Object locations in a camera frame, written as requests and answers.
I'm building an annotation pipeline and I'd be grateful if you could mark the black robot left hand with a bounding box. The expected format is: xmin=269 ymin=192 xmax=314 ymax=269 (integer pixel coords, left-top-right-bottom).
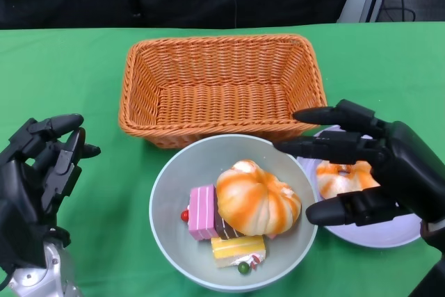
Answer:
xmin=0 ymin=113 xmax=102 ymax=239

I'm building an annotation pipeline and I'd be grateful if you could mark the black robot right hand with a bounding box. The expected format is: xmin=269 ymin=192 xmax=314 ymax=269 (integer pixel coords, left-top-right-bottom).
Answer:
xmin=273 ymin=99 xmax=445 ymax=227

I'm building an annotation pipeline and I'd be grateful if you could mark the elongated orange striped bread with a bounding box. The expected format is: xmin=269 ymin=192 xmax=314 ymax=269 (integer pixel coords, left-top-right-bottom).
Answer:
xmin=315 ymin=160 xmax=382 ymax=200

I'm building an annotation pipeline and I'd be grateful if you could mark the round orange striped bread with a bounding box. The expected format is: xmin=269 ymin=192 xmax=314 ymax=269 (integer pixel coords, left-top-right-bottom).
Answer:
xmin=216 ymin=159 xmax=302 ymax=241

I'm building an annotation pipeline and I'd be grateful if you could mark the grey-green bowl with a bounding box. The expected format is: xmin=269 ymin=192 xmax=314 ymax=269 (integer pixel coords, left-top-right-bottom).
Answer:
xmin=149 ymin=133 xmax=319 ymax=293

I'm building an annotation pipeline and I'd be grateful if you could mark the lavender plate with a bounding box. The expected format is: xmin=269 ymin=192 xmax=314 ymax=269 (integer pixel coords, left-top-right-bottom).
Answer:
xmin=295 ymin=125 xmax=423 ymax=249

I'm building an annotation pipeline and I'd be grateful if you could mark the pink cake slice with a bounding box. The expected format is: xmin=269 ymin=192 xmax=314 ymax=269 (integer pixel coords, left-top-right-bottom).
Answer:
xmin=179 ymin=184 xmax=218 ymax=241

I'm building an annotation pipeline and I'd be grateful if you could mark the yellow cake slice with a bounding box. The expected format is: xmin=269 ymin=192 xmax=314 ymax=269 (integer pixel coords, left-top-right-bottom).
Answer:
xmin=210 ymin=234 xmax=267 ymax=275

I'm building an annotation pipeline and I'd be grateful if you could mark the chocolate cake slice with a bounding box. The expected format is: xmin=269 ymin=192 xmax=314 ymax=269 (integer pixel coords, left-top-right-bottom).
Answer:
xmin=212 ymin=206 xmax=244 ymax=241

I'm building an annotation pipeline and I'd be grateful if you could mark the orange wicker basket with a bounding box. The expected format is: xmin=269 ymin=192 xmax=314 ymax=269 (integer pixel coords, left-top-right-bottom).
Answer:
xmin=118 ymin=33 xmax=329 ymax=148

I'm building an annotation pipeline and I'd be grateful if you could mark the green tablecloth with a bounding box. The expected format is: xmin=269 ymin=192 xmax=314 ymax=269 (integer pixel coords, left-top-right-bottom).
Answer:
xmin=0 ymin=22 xmax=445 ymax=297

